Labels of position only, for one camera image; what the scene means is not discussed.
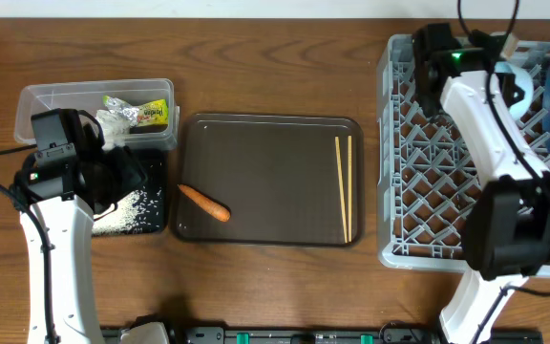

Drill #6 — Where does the white tissue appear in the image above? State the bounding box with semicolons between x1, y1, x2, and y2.
96;110;132;151

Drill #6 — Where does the yellow snack wrapper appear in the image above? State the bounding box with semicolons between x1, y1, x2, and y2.
102;96;169;127

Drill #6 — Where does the orange carrot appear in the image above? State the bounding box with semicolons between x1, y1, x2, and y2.
178;184;231;223

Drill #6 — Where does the wooden chopstick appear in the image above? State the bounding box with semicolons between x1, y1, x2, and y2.
334;137;349;244

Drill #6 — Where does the light blue rice bowl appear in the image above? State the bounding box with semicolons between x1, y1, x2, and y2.
495;61;534;120

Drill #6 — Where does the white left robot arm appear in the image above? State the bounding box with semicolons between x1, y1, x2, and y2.
0;109;148;343

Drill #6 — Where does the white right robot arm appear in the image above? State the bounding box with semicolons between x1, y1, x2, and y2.
412;23;550;343

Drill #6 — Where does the black waste tray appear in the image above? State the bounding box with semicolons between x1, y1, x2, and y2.
137;150;167;215

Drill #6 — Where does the clear plastic waste bin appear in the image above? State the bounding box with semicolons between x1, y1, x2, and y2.
13;78;179;151

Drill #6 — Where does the grey dishwasher rack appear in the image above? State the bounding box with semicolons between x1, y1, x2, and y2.
377;34;550;273

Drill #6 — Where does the spilled white rice pile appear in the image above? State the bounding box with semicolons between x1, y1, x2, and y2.
92;186;165;237

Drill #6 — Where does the brown serving tray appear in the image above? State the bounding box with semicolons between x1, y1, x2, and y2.
172;114;365;247

